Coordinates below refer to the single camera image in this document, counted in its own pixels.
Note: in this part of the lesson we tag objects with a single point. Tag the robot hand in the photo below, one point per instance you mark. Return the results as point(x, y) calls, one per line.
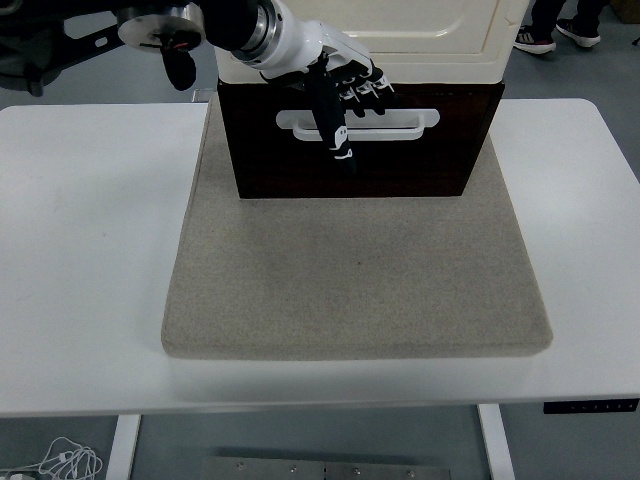
point(310, 45)

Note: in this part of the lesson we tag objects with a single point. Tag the dark wood drawer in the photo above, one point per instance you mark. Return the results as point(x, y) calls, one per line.
point(450, 125)

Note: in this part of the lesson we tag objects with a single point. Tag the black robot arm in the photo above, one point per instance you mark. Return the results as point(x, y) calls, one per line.
point(230, 20)

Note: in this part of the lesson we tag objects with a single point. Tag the dark wood drawer housing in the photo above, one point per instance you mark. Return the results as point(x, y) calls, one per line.
point(350, 182)

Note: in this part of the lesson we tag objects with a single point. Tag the person's leg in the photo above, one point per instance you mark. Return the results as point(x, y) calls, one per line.
point(582, 32)
point(537, 42)

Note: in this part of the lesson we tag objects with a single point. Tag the grey fabric mat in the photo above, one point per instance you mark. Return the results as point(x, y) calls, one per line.
point(350, 280)

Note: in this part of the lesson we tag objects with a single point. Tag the cardboard box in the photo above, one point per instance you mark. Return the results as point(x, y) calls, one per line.
point(627, 10)

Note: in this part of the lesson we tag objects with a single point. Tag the white table leg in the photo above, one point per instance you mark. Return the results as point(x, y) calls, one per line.
point(497, 445)
point(122, 450)

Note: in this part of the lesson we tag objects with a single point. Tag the black table control panel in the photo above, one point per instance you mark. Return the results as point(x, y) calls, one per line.
point(590, 406)

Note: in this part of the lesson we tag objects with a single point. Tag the white charger block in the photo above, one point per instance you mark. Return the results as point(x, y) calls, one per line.
point(12, 476)

